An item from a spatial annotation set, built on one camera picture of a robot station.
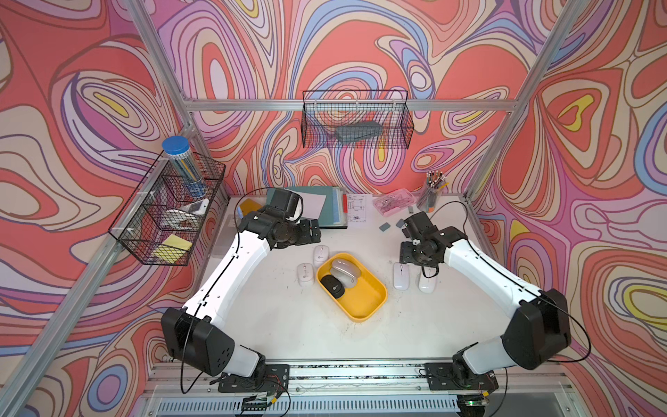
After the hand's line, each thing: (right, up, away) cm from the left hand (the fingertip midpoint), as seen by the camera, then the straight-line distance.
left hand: (311, 234), depth 78 cm
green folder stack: (+7, +8, +34) cm, 35 cm away
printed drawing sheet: (+17, +10, +37) cm, 42 cm away
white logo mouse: (-3, -15, +14) cm, 21 cm away
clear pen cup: (+47, +19, +24) cm, 56 cm away
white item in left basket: (-32, +8, -5) cm, 34 cm away
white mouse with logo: (+2, -9, +20) cm, 22 cm away
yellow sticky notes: (-33, -3, -14) cm, 36 cm away
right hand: (+34, -10, +6) cm, 36 cm away
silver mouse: (+11, -13, +12) cm, 21 cm away
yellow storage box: (+18, -23, +11) cm, 31 cm away
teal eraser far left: (+28, +1, +30) cm, 41 cm away
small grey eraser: (+42, +9, +37) cm, 56 cm away
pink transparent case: (+32, +13, +40) cm, 53 cm away
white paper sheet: (-3, +11, +35) cm, 37 cm away
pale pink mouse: (+40, -18, +13) cm, 46 cm away
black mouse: (+6, -18, +11) cm, 22 cm away
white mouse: (+31, -15, +13) cm, 37 cm away
